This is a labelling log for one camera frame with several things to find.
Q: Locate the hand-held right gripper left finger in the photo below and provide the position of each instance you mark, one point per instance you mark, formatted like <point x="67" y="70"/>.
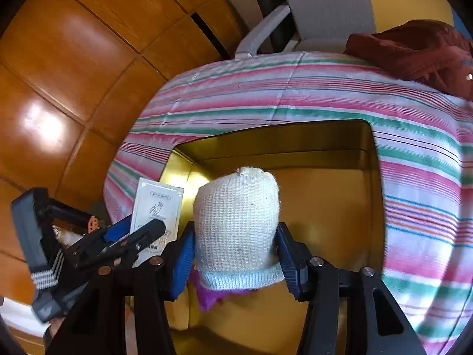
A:
<point x="183" y="262"/>

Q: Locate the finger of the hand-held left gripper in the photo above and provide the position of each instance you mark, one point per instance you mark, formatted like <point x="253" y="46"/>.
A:
<point x="149" y="231"/>
<point x="118" y="229"/>

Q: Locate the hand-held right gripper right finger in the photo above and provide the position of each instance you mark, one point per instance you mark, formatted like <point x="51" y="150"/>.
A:
<point x="290" y="262"/>

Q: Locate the white medicine box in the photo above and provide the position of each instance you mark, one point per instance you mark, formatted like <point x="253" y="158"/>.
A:
<point x="159" y="199"/>

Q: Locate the white sock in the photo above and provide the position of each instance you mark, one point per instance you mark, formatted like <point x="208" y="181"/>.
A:
<point x="236" y="222"/>

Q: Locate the gold tin box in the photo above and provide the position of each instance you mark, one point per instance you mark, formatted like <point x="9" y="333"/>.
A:
<point x="325" y="199"/>

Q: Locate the purple satin pouch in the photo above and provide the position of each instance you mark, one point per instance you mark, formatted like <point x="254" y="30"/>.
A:
<point x="210" y="297"/>

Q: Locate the striped tablecloth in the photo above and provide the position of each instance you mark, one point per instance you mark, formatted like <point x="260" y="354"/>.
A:
<point x="295" y="92"/>

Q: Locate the wooden cabinet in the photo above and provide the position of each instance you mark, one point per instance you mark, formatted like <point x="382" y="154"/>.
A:
<point x="74" y="44"/>

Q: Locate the dark red jacket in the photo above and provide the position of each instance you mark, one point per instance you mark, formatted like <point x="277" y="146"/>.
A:
<point x="414" y="51"/>

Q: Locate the grey yellow blue chair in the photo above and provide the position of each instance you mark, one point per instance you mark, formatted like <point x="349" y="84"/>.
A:
<point x="325" y="3"/>

